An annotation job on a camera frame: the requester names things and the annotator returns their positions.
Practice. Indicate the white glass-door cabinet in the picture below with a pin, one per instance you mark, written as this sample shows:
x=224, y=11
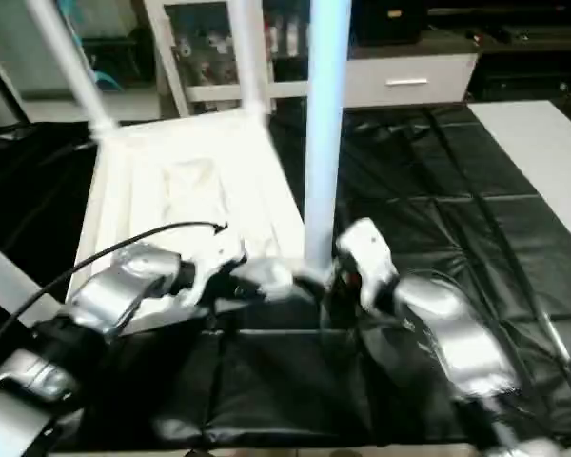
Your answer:
x=205, y=52

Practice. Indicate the black work mat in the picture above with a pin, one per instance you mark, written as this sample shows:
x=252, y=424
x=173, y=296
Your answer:
x=438, y=171

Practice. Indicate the white plastic table top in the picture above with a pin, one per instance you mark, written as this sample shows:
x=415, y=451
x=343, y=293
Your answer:
x=200, y=181

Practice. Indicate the black box with yellow label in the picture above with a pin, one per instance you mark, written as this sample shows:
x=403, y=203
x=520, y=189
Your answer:
x=390, y=17

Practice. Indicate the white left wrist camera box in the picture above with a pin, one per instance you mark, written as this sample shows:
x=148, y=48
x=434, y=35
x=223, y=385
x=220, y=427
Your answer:
x=214, y=262

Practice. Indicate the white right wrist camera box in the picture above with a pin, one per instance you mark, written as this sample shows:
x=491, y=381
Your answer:
x=366, y=252

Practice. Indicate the white drawer unit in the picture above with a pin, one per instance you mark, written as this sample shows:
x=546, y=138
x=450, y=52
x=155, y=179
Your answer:
x=409, y=81

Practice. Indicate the dark wooden TV bench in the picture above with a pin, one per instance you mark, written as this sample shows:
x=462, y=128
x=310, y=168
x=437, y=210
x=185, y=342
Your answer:
x=523, y=57

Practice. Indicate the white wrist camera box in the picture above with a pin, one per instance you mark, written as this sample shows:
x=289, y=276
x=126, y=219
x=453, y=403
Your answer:
x=214, y=262
x=366, y=252

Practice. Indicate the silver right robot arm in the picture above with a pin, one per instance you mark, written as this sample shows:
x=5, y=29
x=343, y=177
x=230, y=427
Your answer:
x=457, y=333

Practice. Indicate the blue metal stand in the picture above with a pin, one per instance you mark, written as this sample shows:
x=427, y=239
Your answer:
x=100, y=76

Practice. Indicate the white plastic table leg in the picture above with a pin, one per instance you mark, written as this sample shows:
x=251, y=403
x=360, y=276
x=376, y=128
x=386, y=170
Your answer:
x=9, y=281
x=249, y=57
x=325, y=133
x=67, y=67

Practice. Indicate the white flat panel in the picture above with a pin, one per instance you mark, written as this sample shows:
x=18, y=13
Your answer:
x=542, y=152

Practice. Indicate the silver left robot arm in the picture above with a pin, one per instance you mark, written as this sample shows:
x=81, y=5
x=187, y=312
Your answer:
x=114, y=295

